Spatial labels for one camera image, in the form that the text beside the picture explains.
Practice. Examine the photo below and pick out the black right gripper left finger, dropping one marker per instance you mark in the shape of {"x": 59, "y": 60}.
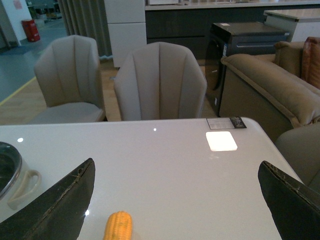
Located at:
{"x": 58, "y": 213}

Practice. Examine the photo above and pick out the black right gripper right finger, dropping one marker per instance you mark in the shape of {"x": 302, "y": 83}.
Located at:
{"x": 295, "y": 207}

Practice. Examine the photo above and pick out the yellow corn cob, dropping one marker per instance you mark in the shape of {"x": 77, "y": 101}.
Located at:
{"x": 119, "y": 226}

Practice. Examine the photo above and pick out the white electric cooking pot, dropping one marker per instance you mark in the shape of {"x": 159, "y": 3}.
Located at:
{"x": 18, "y": 183}

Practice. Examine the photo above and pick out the beige armchair near table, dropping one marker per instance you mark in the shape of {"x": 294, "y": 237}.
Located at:
{"x": 301, "y": 149}

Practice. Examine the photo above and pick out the black white table label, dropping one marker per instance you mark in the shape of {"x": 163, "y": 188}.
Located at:
{"x": 222, "y": 123}

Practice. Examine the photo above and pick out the tan sofa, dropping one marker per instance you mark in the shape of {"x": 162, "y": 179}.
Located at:
{"x": 269, "y": 89}

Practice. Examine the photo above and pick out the beige chair left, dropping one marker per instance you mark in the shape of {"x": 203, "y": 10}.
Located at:
{"x": 69, "y": 76}

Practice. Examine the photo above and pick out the beige chair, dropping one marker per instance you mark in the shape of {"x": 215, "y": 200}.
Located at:
{"x": 160, "y": 81}
{"x": 69, "y": 76}

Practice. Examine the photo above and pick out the brown cushion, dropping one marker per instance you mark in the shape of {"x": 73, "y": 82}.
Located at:
{"x": 310, "y": 65}

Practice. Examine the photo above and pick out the beige chair right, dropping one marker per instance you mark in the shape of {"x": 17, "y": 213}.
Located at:
{"x": 160, "y": 81}

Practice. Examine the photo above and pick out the black washing machine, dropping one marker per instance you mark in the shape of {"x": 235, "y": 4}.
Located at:
{"x": 226, "y": 39}

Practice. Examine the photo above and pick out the white kitchen island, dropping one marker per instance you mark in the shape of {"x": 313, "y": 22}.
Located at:
{"x": 299, "y": 23}

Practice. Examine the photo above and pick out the red box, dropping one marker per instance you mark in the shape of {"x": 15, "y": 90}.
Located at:
{"x": 30, "y": 30}

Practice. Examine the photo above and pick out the grey curtain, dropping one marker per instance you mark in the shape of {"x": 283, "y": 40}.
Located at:
{"x": 87, "y": 18}

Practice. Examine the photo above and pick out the white pillar cabinet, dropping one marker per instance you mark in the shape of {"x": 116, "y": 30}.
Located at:
{"x": 126, "y": 22}

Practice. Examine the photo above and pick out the dark kitchen counter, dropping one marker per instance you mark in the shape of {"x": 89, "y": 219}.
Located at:
{"x": 188, "y": 23}

